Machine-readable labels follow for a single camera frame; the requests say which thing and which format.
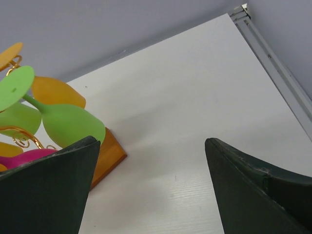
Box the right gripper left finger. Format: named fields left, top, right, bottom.
left=0, top=136, right=100, bottom=234

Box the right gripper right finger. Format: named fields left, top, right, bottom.
left=205, top=138, right=312, bottom=234

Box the magenta wine glass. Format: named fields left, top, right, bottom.
left=0, top=149, right=57, bottom=169

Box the green wine glass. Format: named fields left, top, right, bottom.
left=0, top=65, right=106, bottom=148
left=0, top=102, right=41, bottom=135

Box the wooden rack base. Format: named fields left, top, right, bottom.
left=90, top=128, right=127, bottom=190

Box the gold wire glass rack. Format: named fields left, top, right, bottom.
left=0, top=55, right=58, bottom=151

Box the aluminium table edge rail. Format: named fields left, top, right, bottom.
left=228, top=5, right=312, bottom=138

